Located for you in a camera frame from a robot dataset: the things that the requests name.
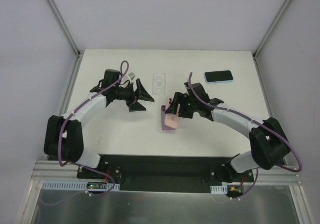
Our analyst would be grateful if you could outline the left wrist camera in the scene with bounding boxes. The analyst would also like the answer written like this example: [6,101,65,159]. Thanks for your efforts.
[126,72,136,81]

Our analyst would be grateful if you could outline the pink phone case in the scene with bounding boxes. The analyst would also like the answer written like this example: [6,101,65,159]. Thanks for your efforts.
[164,98,179,129]

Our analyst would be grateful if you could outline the purple phone black screen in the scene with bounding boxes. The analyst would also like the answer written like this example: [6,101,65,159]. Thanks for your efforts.
[161,105,174,131]

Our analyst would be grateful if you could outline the clear purple phone case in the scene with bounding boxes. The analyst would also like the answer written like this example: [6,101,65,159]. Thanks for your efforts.
[152,73,166,95]

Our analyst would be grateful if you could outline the left white cable duct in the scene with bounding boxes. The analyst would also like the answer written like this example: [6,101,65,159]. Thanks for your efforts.
[42,180,120,192]

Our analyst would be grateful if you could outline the black phone in blue case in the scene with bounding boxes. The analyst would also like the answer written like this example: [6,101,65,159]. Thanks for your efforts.
[204,70,234,83]

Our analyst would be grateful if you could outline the white cable duct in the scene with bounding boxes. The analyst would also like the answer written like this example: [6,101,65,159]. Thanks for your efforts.
[210,185,228,195]
[42,180,120,192]

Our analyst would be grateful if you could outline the left aluminium corner post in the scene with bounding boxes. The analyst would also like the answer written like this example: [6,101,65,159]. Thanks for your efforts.
[37,0,85,59]

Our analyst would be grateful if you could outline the right white cable duct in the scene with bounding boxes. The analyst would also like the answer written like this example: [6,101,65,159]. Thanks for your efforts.
[210,185,228,195]

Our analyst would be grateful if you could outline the aluminium corner post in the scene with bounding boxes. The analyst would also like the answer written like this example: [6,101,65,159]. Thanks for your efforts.
[251,0,305,60]
[37,0,85,59]

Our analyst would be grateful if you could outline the right aluminium corner post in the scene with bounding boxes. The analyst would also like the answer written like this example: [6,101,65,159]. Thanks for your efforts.
[251,0,305,60]

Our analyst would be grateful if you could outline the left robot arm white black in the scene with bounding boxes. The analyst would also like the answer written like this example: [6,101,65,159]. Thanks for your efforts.
[43,69,155,179]

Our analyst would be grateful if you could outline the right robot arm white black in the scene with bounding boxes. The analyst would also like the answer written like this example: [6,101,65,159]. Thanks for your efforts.
[165,83,290,183]

